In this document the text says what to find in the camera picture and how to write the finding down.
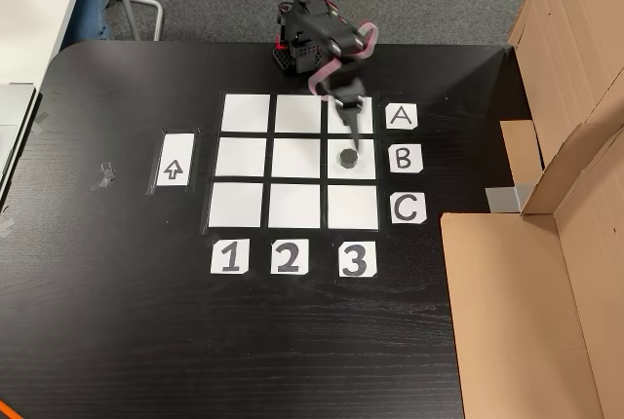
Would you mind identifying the number 1 paper sheet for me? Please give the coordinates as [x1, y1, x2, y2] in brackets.
[210, 239, 251, 275]

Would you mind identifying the arrow paper sheet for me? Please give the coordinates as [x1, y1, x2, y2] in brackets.
[155, 133, 195, 188]

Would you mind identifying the white paper grid square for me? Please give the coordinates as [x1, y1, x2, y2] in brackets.
[214, 137, 268, 178]
[208, 182, 264, 229]
[327, 95, 374, 135]
[327, 138, 377, 180]
[327, 184, 380, 231]
[271, 137, 322, 179]
[268, 183, 322, 230]
[274, 94, 323, 133]
[221, 94, 272, 133]

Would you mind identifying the letter A paper sheet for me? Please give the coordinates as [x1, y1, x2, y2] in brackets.
[385, 103, 419, 132]

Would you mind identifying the crumpled clear tape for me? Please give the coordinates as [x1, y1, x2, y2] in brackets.
[90, 161, 117, 192]

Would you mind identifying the brown cardboard panel with flap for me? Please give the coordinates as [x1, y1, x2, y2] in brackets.
[440, 121, 624, 419]

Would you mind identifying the red white servo cable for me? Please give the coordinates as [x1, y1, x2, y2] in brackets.
[307, 21, 379, 101]

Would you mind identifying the letter B paper sheet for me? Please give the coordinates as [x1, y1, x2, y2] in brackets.
[388, 144, 424, 174]

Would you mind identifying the letter C paper sheet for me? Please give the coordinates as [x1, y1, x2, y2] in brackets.
[390, 193, 428, 225]

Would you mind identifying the black round token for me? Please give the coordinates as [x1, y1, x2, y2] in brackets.
[336, 147, 360, 171]

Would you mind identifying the number 2 paper sheet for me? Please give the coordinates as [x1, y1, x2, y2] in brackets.
[270, 238, 310, 275]

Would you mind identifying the number 3 paper sheet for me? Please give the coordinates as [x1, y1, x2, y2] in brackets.
[338, 241, 378, 278]

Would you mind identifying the white desk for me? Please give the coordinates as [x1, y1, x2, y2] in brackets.
[0, 0, 94, 87]

